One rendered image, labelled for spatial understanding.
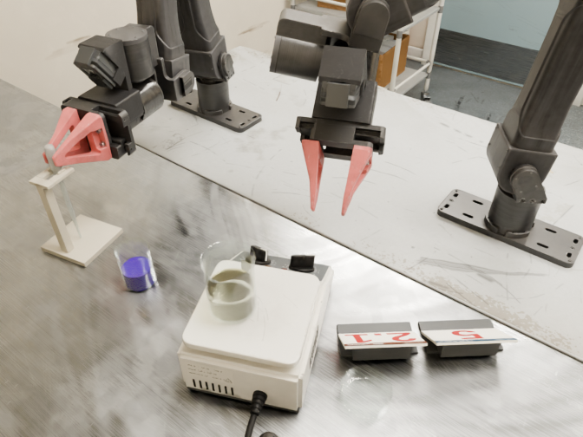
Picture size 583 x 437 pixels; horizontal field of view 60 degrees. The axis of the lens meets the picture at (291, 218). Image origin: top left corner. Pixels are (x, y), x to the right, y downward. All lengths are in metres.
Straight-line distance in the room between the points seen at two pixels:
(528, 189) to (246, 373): 0.43
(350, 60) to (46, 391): 0.48
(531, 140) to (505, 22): 2.77
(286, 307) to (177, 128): 0.57
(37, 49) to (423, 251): 1.56
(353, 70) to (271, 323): 0.26
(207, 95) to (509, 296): 0.65
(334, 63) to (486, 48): 3.02
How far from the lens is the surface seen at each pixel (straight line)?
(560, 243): 0.81
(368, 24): 0.58
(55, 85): 2.04
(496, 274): 0.74
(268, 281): 0.56
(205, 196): 0.83
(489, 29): 3.49
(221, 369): 0.53
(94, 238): 0.78
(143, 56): 0.76
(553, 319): 0.71
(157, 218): 0.80
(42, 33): 1.98
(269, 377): 0.51
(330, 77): 0.52
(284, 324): 0.52
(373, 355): 0.60
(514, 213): 0.77
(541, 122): 0.70
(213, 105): 1.03
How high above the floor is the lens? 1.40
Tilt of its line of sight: 40 degrees down
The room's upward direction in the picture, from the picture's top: straight up
